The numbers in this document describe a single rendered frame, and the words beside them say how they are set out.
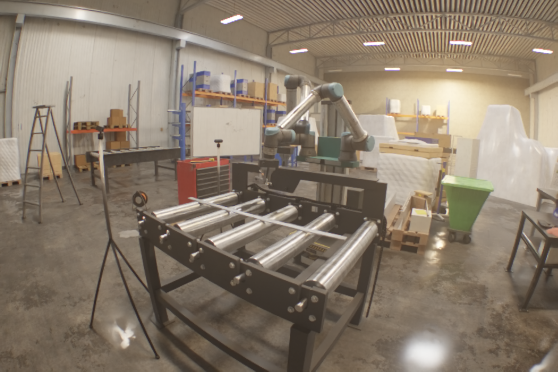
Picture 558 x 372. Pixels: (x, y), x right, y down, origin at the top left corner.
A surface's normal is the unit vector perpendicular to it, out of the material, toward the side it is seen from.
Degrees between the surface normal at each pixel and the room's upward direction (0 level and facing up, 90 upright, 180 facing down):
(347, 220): 90
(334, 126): 90
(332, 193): 90
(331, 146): 90
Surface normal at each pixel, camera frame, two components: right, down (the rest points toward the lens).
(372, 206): -0.57, 0.10
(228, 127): 0.51, 0.13
